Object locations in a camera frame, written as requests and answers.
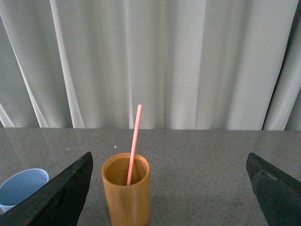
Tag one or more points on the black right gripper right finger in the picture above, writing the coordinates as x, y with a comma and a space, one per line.
278, 194

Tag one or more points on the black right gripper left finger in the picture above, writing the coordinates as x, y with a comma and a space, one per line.
59, 202

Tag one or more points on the blue cup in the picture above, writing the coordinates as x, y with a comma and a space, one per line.
20, 186

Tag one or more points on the pink chopstick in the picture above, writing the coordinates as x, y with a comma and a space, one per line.
134, 143

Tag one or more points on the bamboo chopstick holder cup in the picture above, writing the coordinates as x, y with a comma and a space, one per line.
128, 205

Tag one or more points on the white curtain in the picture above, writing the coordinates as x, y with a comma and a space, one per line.
192, 64

